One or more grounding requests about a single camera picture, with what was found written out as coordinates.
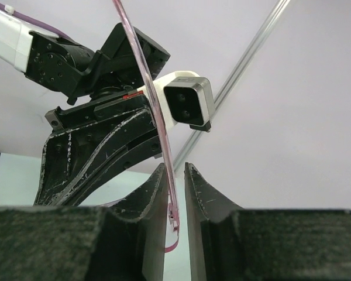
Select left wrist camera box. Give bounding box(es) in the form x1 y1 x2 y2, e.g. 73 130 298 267
153 71 216 132

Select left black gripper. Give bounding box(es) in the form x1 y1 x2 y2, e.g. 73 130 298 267
34 92 161 206

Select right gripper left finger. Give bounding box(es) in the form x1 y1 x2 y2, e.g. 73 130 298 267
0 164 167 280

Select left aluminium frame post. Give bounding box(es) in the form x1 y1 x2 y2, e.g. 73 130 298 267
174 0 291 173

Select pink frame purple sunglasses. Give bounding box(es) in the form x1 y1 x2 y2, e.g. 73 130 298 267
113 0 180 236

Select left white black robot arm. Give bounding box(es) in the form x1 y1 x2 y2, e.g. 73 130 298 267
0 3 161 205

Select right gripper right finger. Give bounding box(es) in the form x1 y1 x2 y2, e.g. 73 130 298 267
184 163 351 280

